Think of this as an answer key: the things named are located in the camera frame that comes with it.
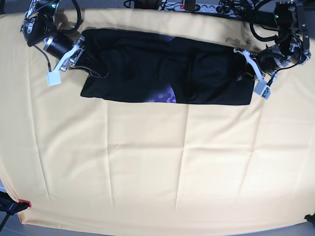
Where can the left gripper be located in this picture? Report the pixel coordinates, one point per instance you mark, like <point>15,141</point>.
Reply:
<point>268,60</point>

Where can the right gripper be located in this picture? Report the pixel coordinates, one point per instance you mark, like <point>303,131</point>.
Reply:
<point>64,48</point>

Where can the black T-shirt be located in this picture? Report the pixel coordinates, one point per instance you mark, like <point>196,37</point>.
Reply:
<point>148,67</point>

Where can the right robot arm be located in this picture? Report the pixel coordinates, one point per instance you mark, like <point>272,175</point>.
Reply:
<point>41,32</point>

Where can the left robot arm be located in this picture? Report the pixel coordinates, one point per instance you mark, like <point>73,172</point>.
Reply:
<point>292,43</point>

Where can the white power strip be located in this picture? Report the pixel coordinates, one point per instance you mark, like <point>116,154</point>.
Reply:
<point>224,7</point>

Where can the yellow table cloth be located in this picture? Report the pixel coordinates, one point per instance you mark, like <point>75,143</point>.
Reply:
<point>152,169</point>

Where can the black red clamp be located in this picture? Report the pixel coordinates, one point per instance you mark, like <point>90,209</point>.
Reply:
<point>11,207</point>

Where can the black clamp corner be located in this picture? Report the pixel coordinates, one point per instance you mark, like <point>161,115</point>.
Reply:
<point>310,218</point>

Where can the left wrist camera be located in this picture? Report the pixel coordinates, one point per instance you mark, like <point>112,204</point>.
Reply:
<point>262,89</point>

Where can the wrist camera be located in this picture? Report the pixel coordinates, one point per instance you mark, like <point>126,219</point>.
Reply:
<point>53,78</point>
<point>262,89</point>

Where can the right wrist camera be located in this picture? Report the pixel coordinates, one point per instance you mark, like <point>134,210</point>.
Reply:
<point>53,78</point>

